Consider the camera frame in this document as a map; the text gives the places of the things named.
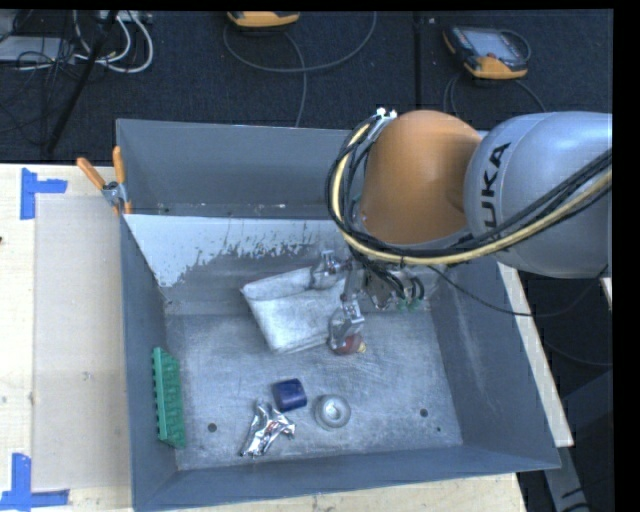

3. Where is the grey round lid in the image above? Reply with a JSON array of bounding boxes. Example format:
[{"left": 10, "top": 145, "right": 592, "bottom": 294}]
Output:
[{"left": 313, "top": 393, "right": 352, "bottom": 431}]

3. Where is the black cylinder on white bracket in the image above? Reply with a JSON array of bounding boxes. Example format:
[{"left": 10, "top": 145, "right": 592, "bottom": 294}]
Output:
[{"left": 400, "top": 267, "right": 427, "bottom": 302}]

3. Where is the crumpled silver foil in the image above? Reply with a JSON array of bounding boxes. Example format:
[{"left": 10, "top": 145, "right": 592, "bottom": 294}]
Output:
[{"left": 239, "top": 398, "right": 297, "bottom": 458}]

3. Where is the white cloth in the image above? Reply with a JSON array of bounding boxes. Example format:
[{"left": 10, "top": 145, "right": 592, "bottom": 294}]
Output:
[{"left": 240, "top": 266, "right": 351, "bottom": 355}]

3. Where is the small red-brown round thing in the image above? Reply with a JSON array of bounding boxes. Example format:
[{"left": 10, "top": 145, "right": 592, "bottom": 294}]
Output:
[{"left": 331, "top": 333, "right": 367, "bottom": 357}]

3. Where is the dark blue block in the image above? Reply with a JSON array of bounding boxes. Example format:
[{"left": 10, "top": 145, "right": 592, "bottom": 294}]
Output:
[{"left": 270, "top": 377, "right": 308, "bottom": 414}]

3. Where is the grey metal bin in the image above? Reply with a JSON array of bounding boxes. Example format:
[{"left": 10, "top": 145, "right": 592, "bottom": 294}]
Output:
[{"left": 115, "top": 117, "right": 563, "bottom": 512}]

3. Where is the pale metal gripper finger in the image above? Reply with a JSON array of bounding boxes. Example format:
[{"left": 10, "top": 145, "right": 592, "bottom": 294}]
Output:
[
  {"left": 326, "top": 299, "right": 366, "bottom": 351},
  {"left": 309, "top": 249, "right": 354, "bottom": 291}
]

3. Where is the dark green flat block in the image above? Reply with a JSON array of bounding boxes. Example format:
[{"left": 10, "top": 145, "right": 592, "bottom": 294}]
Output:
[{"left": 151, "top": 346, "right": 188, "bottom": 449}]

